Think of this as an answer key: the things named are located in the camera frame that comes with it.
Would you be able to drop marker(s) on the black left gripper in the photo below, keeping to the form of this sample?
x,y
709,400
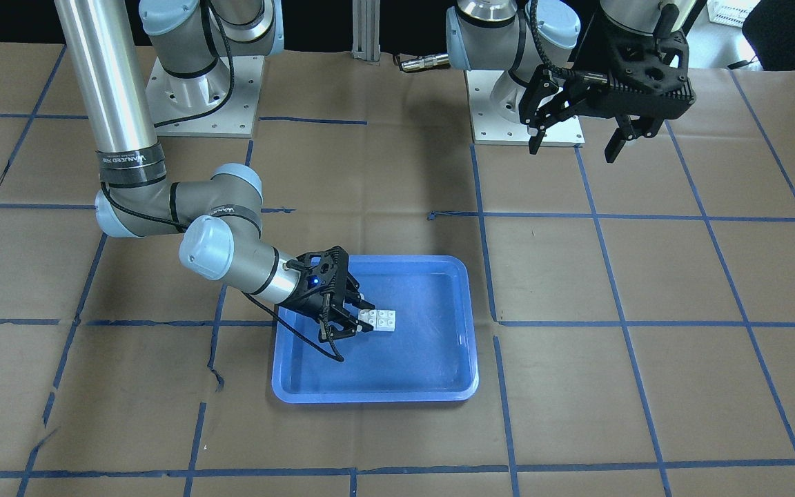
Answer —
x,y
589,58

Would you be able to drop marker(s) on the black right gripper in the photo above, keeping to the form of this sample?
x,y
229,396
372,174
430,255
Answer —
x,y
308,297

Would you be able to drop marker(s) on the white building block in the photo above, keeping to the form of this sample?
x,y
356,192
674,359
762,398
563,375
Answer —
x,y
384,320
370,316

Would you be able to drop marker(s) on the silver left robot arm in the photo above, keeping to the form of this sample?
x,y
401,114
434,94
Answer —
x,y
502,35

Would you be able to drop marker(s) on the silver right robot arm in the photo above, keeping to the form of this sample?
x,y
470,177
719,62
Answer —
x,y
219,219

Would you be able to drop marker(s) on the blue plastic tray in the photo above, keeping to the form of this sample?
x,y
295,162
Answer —
x,y
430,357

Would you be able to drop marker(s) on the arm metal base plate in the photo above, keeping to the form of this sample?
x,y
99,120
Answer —
x,y
494,101
234,105

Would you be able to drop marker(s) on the silver cable connector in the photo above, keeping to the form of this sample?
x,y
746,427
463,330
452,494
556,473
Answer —
x,y
440,61

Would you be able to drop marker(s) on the aluminium frame post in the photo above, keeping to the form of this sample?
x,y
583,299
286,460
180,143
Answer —
x,y
365,31

